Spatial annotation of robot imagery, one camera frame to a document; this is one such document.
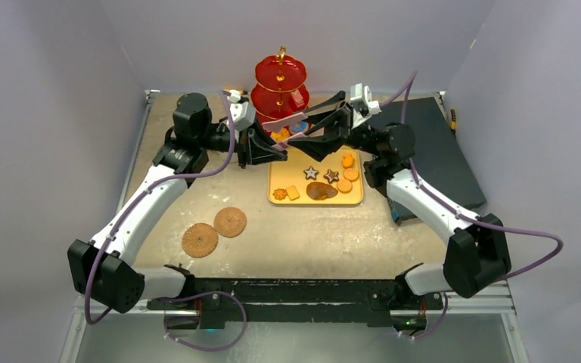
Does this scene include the purple cable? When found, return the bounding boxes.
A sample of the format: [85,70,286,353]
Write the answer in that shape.
[381,70,564,342]
[83,90,247,352]

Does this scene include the yellow handled screwdriver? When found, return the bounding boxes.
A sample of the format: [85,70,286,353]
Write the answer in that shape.
[449,108,457,136]

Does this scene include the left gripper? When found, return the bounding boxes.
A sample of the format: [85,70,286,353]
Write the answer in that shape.
[197,116,287,169]

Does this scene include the round orange cookie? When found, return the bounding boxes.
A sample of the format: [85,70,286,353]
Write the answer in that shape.
[337,178,353,194]
[343,167,359,182]

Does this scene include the round orange cookie upper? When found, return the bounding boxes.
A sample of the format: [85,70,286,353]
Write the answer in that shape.
[343,167,359,182]

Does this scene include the orange fish shaped cookie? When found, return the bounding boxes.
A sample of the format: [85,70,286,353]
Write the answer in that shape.
[341,154,355,169]

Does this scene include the yellow iced donut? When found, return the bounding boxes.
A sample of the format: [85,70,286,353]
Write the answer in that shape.
[270,128,291,143]

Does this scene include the white star cookie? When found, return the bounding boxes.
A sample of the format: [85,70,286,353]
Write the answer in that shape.
[303,166,319,181]

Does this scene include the black base frame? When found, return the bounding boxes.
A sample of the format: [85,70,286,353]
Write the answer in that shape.
[147,278,443,329]

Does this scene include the round orange cookie lower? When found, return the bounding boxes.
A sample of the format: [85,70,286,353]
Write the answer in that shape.
[337,178,353,194]

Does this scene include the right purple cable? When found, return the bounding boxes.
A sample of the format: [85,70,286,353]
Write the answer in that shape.
[381,70,564,342]

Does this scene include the yellow serving tray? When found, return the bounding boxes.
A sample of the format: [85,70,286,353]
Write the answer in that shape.
[267,147,364,206]

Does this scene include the red three-tier cake stand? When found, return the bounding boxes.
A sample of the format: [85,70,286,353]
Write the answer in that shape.
[250,46,310,125]

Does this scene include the blue iced donut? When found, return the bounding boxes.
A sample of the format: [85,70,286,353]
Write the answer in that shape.
[288,121,309,135]

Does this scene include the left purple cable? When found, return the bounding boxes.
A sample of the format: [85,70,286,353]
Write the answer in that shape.
[83,90,247,352]

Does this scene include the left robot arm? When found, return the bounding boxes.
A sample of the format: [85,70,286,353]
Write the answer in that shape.
[67,92,287,324]

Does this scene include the square cracker biscuit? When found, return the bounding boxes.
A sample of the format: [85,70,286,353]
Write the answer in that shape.
[285,185,300,200]

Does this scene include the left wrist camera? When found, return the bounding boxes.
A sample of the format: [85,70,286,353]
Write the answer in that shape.
[223,89,254,132]

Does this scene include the pink cake slice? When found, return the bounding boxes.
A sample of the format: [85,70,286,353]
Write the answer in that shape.
[290,89,306,110]

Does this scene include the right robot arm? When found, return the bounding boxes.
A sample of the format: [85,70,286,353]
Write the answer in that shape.
[286,92,511,308]

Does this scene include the brown star cookie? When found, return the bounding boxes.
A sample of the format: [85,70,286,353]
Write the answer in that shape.
[323,169,340,184]

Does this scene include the flower shaped cookie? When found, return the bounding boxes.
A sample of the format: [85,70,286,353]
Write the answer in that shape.
[272,188,288,200]

